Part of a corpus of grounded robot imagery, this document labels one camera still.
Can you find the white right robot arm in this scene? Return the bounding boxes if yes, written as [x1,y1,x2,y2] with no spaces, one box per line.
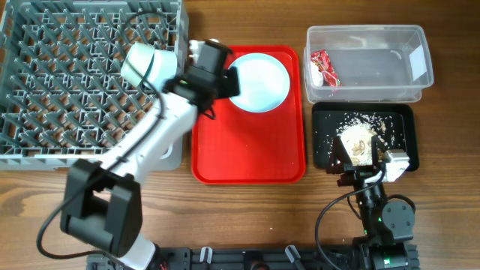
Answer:
[317,136,420,269]

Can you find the clear plastic waste bin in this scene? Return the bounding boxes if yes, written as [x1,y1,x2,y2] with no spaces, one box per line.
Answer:
[304,25,434,104]

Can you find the light blue small bowl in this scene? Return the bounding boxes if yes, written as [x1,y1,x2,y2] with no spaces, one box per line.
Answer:
[147,49,178,92]

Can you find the rice and food scraps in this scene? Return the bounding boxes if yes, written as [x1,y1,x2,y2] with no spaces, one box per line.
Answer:
[313,111,405,167]

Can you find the red strawberry cake wrapper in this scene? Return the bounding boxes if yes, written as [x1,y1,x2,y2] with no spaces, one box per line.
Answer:
[310,49,342,87]

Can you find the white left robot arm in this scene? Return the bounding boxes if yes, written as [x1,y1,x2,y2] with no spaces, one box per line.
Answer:
[57,66,240,269]

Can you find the grey dishwasher rack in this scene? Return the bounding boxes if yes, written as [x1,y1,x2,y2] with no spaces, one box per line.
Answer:
[1,0,189,171]

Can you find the white tissue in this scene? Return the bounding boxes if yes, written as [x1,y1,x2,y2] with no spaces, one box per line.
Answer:
[310,61,324,87]

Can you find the black food waste tray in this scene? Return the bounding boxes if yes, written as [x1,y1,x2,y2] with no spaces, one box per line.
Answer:
[312,102,419,172]

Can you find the red plastic tray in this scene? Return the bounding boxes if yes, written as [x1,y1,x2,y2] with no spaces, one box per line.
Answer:
[191,45,306,185]

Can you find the mint green bowl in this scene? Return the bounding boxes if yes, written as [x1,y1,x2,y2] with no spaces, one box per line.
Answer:
[121,42,155,87]

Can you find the large light blue plate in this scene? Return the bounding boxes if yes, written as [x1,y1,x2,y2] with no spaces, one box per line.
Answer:
[230,53,290,113]

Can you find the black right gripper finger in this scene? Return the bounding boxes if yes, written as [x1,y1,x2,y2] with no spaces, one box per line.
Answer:
[370,135,386,167]
[326,136,353,171]

